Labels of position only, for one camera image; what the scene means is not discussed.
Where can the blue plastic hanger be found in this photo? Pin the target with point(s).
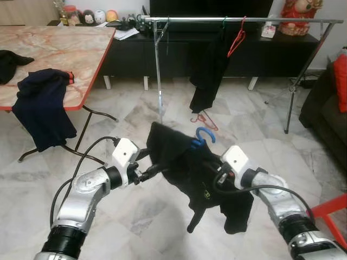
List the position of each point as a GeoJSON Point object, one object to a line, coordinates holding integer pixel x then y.
{"type": "Point", "coordinates": [209, 131]}

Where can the navy t-shirt red collar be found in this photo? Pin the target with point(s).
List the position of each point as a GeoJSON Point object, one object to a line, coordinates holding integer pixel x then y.
{"type": "Point", "coordinates": [42, 111]}

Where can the red plastic hanger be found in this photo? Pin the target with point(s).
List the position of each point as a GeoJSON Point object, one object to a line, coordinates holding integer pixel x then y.
{"type": "Point", "coordinates": [237, 42]}
{"type": "Point", "coordinates": [211, 125]}

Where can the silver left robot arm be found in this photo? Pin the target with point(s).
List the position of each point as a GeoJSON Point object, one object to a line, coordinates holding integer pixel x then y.
{"type": "Point", "coordinates": [81, 200]}

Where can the green plastic hanger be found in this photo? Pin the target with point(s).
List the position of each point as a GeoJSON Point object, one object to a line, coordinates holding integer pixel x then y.
{"type": "Point", "coordinates": [224, 22]}

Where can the black tv cabinet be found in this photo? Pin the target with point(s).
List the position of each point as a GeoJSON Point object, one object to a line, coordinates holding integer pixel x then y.
{"type": "Point", "coordinates": [127, 57]}

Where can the black printed t-shirt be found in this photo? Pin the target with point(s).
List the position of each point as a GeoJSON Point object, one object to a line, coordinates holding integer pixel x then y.
{"type": "Point", "coordinates": [209, 70]}

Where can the red plastic stool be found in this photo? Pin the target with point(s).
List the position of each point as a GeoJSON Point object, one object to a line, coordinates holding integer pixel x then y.
{"type": "Point", "coordinates": [331, 205]}

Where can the dark brown fabric sofa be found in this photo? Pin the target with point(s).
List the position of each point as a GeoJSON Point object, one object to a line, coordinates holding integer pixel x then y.
{"type": "Point", "coordinates": [325, 119]}

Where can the black pouch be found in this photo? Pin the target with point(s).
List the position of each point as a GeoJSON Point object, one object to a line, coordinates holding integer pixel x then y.
{"type": "Point", "coordinates": [120, 24]}

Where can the silver metal clothes rack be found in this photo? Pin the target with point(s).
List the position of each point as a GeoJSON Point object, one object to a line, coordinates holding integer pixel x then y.
{"type": "Point", "coordinates": [190, 19]}

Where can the orange round plush toy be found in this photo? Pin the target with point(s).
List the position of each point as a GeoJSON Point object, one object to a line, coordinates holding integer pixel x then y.
{"type": "Point", "coordinates": [111, 15]}

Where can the white round plush toy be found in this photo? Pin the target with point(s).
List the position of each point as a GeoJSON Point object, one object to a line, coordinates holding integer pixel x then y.
{"type": "Point", "coordinates": [100, 16]}

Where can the red cushion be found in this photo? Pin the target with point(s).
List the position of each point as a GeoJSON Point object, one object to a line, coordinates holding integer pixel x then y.
{"type": "Point", "coordinates": [340, 81]}

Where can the brown round plush toy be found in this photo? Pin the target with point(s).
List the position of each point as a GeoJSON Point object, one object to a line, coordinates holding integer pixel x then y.
{"type": "Point", "coordinates": [88, 17]}

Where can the white pink small package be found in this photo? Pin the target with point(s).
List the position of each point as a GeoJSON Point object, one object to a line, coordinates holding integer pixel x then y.
{"type": "Point", "coordinates": [268, 31]}

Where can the red lid jar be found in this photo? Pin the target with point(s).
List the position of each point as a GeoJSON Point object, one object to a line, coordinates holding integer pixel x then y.
{"type": "Point", "coordinates": [71, 16]}

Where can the black television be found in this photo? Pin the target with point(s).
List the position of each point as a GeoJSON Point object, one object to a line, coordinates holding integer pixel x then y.
{"type": "Point", "coordinates": [211, 6]}

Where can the black flat garment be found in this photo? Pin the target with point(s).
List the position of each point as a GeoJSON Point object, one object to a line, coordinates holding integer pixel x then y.
{"type": "Point", "coordinates": [12, 64]}

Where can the gold blue trophy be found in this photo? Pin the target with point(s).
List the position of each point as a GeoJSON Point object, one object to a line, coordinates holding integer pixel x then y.
{"type": "Point", "coordinates": [59, 8]}

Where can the red laughing buddha statue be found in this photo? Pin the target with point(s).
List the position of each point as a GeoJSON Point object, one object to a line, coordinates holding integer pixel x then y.
{"type": "Point", "coordinates": [299, 17]}

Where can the light wooden sideboard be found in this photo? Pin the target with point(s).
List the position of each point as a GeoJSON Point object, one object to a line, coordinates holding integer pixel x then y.
{"type": "Point", "coordinates": [27, 12]}

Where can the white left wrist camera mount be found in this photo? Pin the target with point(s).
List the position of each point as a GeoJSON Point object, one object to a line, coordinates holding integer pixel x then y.
{"type": "Point", "coordinates": [124, 151]}

